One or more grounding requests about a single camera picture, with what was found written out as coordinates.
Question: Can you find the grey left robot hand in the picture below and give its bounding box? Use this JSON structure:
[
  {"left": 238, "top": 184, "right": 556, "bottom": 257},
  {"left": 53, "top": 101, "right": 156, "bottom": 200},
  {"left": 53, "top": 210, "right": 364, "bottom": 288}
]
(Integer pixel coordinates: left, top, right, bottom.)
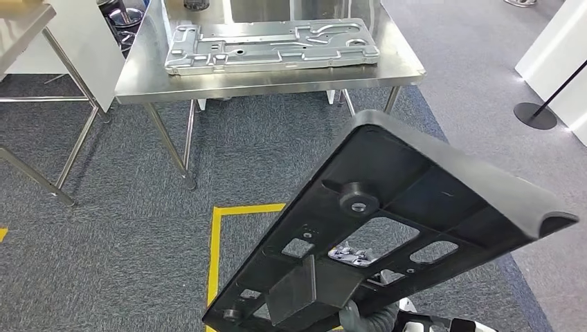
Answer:
[{"left": 327, "top": 243, "right": 381, "bottom": 269}]

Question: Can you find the black plastic plate frame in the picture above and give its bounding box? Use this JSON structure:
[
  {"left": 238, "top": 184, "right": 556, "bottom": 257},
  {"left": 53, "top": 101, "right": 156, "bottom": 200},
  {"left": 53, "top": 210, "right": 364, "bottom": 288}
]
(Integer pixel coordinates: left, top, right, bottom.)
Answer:
[{"left": 201, "top": 109, "right": 579, "bottom": 332}]

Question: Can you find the stainless steel workbench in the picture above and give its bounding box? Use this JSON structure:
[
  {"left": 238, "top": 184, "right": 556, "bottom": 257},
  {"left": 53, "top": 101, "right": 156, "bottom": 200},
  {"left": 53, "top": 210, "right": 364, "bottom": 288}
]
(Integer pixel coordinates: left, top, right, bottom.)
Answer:
[{"left": 114, "top": 0, "right": 426, "bottom": 191}]

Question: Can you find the stamped sheet metal panel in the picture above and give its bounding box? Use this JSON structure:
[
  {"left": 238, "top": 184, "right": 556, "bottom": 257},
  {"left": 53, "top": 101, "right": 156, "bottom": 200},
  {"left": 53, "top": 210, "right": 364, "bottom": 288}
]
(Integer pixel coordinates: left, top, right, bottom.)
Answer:
[{"left": 164, "top": 18, "right": 381, "bottom": 77}]

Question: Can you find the black stanchion with round base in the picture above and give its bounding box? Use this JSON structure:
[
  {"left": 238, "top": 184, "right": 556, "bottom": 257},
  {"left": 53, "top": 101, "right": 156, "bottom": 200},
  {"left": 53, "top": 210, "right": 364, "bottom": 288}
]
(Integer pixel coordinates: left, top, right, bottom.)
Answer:
[{"left": 513, "top": 59, "right": 587, "bottom": 131}]

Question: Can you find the chrome round stool base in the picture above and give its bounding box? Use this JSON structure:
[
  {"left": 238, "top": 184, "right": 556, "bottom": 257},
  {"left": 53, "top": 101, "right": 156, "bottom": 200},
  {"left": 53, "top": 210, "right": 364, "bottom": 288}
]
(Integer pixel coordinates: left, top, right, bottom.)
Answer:
[{"left": 108, "top": 6, "right": 146, "bottom": 29}]

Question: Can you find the white cabinet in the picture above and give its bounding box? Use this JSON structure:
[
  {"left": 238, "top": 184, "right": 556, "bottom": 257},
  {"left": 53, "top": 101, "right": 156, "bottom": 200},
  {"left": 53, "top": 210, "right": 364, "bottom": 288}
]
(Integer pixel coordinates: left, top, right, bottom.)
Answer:
[{"left": 4, "top": 0, "right": 127, "bottom": 113}]

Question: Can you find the steel side table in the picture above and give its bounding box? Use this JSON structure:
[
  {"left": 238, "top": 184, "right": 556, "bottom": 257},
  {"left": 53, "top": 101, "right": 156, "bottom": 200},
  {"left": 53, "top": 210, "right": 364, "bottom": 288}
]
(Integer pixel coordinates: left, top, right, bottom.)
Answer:
[{"left": 0, "top": 2, "right": 114, "bottom": 207}]

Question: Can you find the white wall panel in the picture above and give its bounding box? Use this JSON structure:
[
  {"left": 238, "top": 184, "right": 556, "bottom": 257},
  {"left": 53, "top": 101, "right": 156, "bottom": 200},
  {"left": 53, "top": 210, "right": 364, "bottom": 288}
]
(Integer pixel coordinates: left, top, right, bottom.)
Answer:
[{"left": 514, "top": 0, "right": 587, "bottom": 147}]

